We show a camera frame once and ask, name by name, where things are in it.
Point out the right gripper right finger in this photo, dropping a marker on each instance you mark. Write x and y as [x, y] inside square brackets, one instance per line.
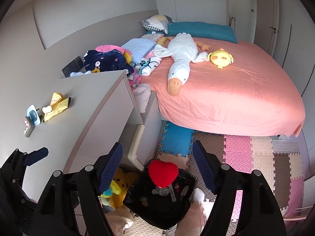
[208, 165]

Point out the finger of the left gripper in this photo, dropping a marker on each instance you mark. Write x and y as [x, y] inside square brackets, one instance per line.
[35, 156]

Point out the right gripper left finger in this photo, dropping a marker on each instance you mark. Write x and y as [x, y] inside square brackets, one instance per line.
[106, 166]

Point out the red heart plush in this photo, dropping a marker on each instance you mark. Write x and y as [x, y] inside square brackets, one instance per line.
[162, 173]

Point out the black trash bag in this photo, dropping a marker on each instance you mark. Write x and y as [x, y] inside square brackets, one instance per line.
[161, 211]

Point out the grey corner guard with tape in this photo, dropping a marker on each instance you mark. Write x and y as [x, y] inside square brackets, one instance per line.
[29, 126]

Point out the yellow bear plush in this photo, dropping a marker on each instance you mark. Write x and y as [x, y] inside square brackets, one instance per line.
[119, 186]

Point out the blue whale blister package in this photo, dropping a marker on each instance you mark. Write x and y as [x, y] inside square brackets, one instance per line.
[33, 115]

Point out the white plastic clip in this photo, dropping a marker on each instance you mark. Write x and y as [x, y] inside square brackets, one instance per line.
[47, 109]

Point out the small yellow snack packet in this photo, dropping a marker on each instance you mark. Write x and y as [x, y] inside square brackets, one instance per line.
[58, 108]

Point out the yellow soybean milk bag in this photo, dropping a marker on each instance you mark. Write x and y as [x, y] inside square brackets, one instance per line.
[56, 98]

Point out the colourful foam floor mat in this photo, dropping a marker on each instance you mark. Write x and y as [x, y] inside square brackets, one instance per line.
[259, 211]

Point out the pink bed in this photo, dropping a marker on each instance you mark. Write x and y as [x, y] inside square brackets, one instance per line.
[252, 97]

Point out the navy rabbit blanket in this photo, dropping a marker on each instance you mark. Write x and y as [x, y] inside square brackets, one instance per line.
[98, 62]

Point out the yellow chick plush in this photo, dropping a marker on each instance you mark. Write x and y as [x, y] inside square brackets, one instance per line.
[220, 58]

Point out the pink clothing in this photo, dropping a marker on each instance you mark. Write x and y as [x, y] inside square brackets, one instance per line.
[108, 48]

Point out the light blue folded blanket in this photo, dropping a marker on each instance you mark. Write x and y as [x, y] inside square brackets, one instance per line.
[139, 47]

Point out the white goose plush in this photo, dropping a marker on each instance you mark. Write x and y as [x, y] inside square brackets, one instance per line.
[183, 50]

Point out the teal pillow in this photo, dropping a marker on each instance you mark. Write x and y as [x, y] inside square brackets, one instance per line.
[203, 30]

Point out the checkered patchwork pillow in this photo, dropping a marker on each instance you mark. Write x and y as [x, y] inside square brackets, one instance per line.
[157, 23]

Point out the black wall socket panel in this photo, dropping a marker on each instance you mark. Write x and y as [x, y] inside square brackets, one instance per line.
[73, 67]

